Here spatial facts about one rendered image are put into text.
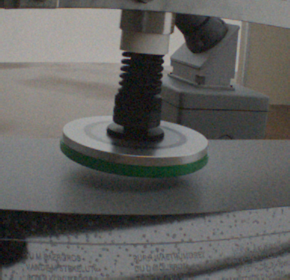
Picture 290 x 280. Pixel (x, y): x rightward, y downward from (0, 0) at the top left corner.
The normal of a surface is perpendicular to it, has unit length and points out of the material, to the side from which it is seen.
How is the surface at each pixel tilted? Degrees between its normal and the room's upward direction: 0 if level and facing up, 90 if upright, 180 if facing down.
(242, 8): 90
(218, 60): 90
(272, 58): 90
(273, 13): 90
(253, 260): 45
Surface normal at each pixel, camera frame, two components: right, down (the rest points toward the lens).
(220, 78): 0.40, 0.26
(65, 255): 0.25, -0.50
